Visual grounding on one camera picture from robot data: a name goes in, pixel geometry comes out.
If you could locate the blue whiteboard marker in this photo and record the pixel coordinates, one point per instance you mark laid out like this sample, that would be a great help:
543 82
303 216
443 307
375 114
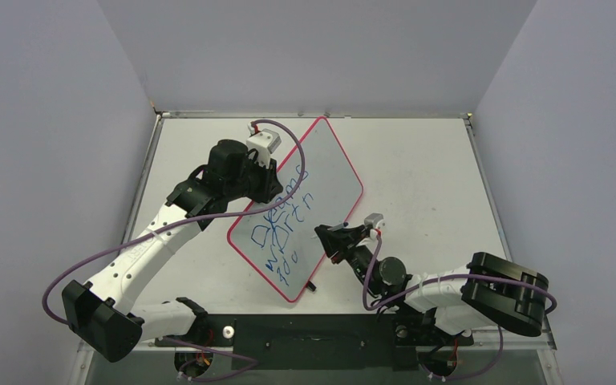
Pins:
338 227

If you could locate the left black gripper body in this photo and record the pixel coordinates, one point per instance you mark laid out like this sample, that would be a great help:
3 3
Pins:
255 182

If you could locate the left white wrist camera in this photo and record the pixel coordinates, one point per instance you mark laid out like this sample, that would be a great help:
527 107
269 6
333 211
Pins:
261 144

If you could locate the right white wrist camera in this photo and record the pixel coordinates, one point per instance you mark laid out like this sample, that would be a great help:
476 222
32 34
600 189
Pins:
374 223

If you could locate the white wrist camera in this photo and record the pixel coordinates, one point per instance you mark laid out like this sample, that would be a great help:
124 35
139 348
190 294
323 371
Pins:
374 223
261 144

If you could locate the aluminium front rail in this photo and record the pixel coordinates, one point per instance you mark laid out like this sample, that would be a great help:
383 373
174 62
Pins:
115 335

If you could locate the pink-framed whiteboard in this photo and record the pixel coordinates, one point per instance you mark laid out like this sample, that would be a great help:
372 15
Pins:
320 187

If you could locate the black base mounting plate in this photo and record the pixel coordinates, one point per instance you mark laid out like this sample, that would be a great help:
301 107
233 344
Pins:
321 341

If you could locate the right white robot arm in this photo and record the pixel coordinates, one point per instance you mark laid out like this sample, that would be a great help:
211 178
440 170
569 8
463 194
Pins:
487 291

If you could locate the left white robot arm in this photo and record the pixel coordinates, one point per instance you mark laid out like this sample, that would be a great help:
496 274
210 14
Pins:
187 211

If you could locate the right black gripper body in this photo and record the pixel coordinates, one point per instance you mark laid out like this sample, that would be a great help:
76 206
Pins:
343 239

